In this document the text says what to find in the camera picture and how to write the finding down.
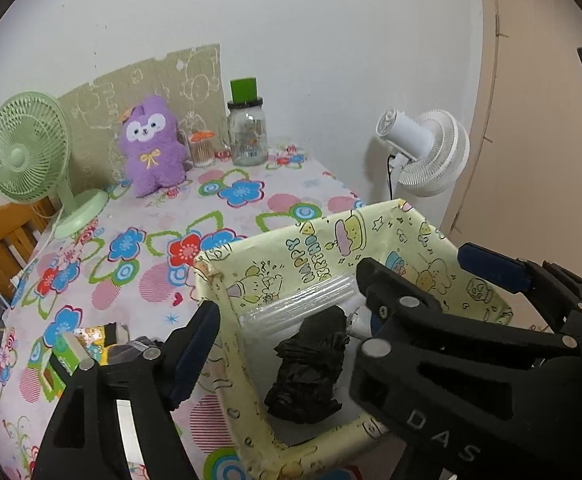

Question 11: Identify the beige wooden door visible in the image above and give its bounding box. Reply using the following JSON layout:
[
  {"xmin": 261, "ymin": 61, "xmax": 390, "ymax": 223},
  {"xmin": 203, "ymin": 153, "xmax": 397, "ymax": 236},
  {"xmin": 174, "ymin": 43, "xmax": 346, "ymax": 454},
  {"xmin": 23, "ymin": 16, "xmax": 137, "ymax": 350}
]
[{"xmin": 441, "ymin": 0, "xmax": 582, "ymax": 286}]

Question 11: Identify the green patterned board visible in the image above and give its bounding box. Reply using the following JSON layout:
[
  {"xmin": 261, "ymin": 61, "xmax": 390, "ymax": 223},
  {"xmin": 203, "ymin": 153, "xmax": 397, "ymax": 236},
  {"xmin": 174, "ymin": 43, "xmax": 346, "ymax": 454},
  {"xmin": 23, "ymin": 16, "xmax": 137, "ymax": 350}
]
[{"xmin": 56, "ymin": 42, "xmax": 227, "ymax": 186}]

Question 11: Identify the toothpick jar with orange lid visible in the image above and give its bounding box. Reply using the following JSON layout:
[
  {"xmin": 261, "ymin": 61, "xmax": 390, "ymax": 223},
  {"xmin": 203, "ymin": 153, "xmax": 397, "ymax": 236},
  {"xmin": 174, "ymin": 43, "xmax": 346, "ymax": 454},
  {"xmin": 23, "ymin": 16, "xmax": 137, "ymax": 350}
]
[{"xmin": 188, "ymin": 130, "xmax": 217, "ymax": 168}]

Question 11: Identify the green desk fan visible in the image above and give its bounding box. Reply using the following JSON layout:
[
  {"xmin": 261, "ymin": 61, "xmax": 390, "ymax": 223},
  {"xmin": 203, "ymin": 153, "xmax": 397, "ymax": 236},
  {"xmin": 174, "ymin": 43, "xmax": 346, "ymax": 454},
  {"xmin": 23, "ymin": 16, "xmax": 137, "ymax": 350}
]
[{"xmin": 0, "ymin": 91, "xmax": 109, "ymax": 240}]

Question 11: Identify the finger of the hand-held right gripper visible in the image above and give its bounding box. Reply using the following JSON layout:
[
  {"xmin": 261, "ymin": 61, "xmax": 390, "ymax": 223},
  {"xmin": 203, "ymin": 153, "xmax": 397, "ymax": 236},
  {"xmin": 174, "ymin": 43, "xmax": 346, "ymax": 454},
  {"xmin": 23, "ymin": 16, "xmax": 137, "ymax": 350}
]
[
  {"xmin": 350, "ymin": 257, "xmax": 580, "ymax": 480},
  {"xmin": 458, "ymin": 242, "xmax": 582, "ymax": 341}
]

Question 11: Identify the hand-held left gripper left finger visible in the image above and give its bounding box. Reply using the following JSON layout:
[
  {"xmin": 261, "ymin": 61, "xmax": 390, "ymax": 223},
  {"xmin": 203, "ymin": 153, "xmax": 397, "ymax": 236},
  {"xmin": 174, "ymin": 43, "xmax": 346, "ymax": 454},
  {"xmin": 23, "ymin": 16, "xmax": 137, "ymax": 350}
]
[{"xmin": 31, "ymin": 302, "xmax": 222, "ymax": 480}]

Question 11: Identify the yellow cartoon packet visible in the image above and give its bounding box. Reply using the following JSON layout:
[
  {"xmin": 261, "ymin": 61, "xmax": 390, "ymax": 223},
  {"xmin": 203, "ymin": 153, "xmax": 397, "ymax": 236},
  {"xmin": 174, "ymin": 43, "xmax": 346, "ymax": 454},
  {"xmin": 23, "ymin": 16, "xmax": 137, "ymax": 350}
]
[{"xmin": 74, "ymin": 324, "xmax": 131, "ymax": 363}]

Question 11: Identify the glass jar with green lid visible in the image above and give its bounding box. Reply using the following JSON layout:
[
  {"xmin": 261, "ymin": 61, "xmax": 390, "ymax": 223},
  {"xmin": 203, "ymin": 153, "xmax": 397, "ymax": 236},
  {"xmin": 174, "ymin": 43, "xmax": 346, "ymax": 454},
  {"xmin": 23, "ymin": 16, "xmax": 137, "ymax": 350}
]
[{"xmin": 227, "ymin": 77, "xmax": 269, "ymax": 167}]

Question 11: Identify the clear plastic bag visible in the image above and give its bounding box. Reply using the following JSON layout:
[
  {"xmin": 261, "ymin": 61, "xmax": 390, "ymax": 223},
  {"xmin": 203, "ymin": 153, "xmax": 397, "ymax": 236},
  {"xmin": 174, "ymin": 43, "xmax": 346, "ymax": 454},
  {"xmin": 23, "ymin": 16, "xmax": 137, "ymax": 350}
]
[{"xmin": 238, "ymin": 277, "xmax": 359, "ymax": 341}]

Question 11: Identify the yellow cartoon print box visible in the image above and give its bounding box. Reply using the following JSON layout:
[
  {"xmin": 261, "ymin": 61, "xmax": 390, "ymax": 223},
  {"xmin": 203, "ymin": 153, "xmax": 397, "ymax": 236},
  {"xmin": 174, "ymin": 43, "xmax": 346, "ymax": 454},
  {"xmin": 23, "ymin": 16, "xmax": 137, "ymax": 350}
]
[{"xmin": 193, "ymin": 199, "xmax": 514, "ymax": 480}]

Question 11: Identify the white standing fan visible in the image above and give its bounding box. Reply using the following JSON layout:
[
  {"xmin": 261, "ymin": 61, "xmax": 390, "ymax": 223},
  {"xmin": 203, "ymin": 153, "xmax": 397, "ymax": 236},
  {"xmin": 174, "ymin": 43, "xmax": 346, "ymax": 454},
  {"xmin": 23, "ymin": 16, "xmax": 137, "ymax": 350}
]
[{"xmin": 375, "ymin": 108, "xmax": 470, "ymax": 198}]

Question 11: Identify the purple plush toy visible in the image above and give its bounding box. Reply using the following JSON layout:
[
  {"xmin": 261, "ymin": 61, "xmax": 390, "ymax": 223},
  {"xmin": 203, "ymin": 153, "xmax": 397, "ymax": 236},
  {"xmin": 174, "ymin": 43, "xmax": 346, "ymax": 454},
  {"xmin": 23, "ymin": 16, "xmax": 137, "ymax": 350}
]
[{"xmin": 118, "ymin": 94, "xmax": 188, "ymax": 198}]

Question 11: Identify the dark cloth bundle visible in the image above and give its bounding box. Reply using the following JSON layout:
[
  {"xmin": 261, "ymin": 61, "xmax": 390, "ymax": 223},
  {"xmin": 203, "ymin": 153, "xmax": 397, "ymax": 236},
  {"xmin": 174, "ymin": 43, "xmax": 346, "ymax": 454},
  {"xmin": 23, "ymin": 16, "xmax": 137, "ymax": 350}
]
[{"xmin": 263, "ymin": 306, "xmax": 350, "ymax": 423}]

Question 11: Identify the white fan cable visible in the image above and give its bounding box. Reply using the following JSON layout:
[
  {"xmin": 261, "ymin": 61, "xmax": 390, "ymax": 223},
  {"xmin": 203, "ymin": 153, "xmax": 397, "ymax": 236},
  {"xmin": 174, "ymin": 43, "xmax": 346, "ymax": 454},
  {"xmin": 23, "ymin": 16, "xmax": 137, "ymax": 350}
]
[{"xmin": 8, "ymin": 207, "xmax": 64, "ymax": 286}]

